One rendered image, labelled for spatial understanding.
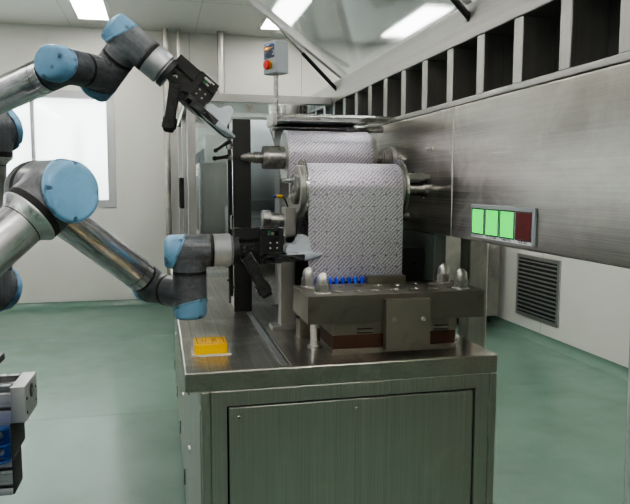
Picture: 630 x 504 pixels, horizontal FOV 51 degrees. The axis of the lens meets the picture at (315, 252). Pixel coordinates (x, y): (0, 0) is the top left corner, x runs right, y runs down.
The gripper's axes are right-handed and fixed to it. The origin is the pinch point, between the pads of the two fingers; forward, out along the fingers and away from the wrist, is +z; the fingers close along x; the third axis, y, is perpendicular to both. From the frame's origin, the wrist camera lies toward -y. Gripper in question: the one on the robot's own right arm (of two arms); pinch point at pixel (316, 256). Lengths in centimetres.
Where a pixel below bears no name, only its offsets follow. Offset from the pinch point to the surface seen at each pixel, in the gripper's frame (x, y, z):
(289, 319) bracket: 7.8, -16.5, -5.1
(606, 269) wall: 242, -41, 263
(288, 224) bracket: 7.1, 7.4, -5.4
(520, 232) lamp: -41, 8, 29
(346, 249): -0.2, 1.6, 7.3
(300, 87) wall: 556, 120, 114
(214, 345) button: -13.4, -16.9, -25.4
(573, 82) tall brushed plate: -55, 34, 30
